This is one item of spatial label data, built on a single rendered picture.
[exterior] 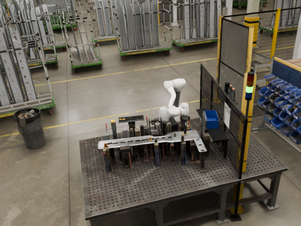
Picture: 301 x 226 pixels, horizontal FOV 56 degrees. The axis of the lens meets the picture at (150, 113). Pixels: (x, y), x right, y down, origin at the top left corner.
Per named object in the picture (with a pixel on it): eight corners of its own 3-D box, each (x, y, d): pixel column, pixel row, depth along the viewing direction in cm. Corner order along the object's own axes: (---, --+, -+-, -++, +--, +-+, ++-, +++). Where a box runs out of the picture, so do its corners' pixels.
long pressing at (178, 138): (97, 150, 374) (97, 149, 373) (98, 141, 394) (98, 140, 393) (200, 139, 382) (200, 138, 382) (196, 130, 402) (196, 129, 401)
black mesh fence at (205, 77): (231, 221, 381) (241, 121, 308) (195, 140, 554) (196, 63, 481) (241, 220, 382) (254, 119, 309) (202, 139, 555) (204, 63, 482)
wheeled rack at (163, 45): (121, 61, 1015) (114, 9, 932) (118, 54, 1102) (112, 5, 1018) (173, 55, 1044) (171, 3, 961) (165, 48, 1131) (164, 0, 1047)
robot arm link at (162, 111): (157, 118, 464) (156, 106, 452) (168, 115, 468) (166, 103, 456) (161, 123, 450) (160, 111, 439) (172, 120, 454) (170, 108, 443)
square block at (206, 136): (203, 158, 392) (204, 136, 375) (202, 154, 399) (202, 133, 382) (209, 157, 392) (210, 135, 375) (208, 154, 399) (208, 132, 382)
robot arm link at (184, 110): (186, 111, 376) (177, 113, 372) (186, 100, 368) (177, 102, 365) (190, 115, 367) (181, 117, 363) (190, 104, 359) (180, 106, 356)
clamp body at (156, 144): (154, 167, 382) (152, 145, 365) (153, 161, 393) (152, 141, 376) (161, 166, 382) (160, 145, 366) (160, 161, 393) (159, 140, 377)
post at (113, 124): (114, 149, 425) (110, 123, 404) (114, 145, 432) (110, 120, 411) (119, 148, 426) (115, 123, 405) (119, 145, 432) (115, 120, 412)
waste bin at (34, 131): (21, 154, 551) (10, 121, 517) (24, 139, 597) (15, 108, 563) (48, 149, 561) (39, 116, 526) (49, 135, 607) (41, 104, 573)
